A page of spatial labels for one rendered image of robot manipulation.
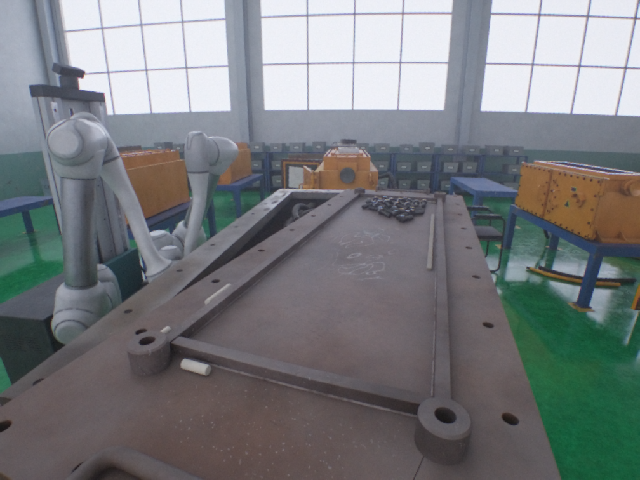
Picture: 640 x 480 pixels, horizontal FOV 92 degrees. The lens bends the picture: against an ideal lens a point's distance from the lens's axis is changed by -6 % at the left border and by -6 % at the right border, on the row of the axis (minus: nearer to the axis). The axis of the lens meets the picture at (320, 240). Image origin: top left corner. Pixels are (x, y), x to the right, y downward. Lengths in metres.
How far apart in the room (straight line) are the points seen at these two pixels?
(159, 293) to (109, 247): 1.33
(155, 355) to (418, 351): 0.27
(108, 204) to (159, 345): 1.53
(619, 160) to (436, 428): 12.25
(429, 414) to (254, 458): 0.13
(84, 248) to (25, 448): 0.99
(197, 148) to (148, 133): 9.99
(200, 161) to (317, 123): 8.37
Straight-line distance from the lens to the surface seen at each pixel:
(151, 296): 0.60
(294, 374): 0.33
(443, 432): 0.28
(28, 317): 1.90
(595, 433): 2.59
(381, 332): 0.42
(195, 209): 1.66
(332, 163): 3.30
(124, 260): 1.88
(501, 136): 10.67
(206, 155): 1.65
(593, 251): 3.90
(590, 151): 11.92
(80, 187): 1.26
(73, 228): 1.29
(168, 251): 1.44
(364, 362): 0.37
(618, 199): 4.09
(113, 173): 1.40
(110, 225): 1.91
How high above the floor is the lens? 1.59
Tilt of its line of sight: 18 degrees down
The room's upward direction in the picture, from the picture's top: straight up
